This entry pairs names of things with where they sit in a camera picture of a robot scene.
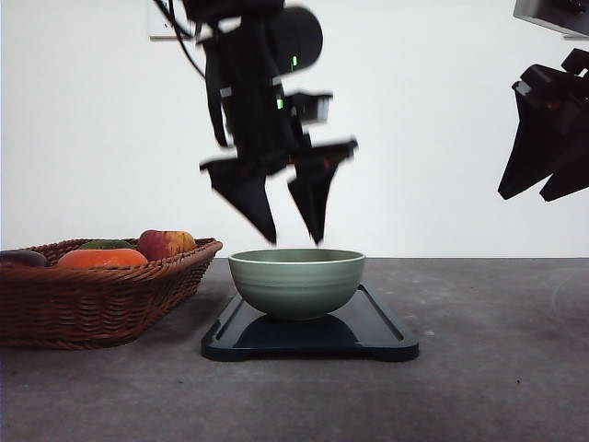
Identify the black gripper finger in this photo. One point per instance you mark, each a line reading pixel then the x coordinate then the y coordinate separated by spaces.
pixel 314 171
pixel 571 171
pixel 541 131
pixel 246 187

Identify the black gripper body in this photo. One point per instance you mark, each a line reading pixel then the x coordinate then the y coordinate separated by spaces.
pixel 554 100
pixel 253 112

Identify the green ceramic bowl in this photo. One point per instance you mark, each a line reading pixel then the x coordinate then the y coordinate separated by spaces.
pixel 296 284

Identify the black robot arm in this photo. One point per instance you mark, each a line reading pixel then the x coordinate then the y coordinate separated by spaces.
pixel 207 18

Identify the brown wicker basket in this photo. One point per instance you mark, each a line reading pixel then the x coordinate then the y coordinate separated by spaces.
pixel 79 308

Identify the red yellow apple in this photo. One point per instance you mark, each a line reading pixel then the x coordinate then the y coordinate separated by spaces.
pixel 156 244

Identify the green fruit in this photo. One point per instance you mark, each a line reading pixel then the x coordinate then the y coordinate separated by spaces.
pixel 107 244

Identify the dark blue rectangular tray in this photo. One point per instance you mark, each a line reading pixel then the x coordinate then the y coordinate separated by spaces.
pixel 367 328

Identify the orange tangerine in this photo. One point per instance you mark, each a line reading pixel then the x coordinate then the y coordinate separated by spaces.
pixel 92 258

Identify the dark purple eggplant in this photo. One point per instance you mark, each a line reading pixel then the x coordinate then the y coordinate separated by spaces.
pixel 22 256

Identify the black cable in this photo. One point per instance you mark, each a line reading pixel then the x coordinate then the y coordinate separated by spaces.
pixel 180 29

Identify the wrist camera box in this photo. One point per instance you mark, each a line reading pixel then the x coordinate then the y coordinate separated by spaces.
pixel 569 18

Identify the white wall socket left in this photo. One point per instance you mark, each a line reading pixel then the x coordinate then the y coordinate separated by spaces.
pixel 159 28

